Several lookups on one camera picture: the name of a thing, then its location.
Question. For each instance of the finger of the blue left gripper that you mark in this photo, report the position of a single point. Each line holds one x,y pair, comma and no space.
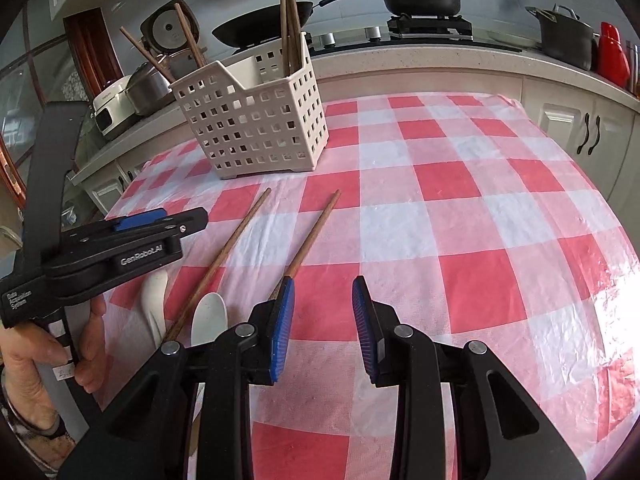
142,219

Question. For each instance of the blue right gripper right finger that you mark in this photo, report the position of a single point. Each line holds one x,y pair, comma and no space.
369,328

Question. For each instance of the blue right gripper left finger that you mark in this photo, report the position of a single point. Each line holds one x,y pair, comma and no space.
280,327

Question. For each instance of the white ceramic spoon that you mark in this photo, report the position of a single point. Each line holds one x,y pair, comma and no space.
210,319
152,297

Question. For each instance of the person's left hand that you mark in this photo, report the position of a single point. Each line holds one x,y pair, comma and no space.
25,345

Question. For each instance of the white small cooker appliance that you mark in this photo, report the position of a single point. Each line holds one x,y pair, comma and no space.
113,110

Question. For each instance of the red white checkered tablecloth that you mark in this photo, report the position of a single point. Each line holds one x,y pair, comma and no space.
462,215

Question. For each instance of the white perforated utensil basket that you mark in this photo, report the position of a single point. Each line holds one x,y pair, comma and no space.
249,118

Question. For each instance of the red wooden glass door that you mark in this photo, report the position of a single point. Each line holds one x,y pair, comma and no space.
43,60

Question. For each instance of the open silver rice cooker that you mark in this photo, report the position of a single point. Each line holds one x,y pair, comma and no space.
162,36

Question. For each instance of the black wok pan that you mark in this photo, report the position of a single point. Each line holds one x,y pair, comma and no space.
261,25

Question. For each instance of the black glass gas stove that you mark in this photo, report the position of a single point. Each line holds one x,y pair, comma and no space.
403,30

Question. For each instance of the white lower cabinets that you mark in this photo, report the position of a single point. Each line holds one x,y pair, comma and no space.
593,121

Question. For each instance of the dark grey stock pot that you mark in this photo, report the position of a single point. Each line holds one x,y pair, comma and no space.
564,36

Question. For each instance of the red thermos jug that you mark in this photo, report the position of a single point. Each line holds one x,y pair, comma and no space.
612,61

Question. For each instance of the steel vacuum flask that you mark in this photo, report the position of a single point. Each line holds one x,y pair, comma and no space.
633,56

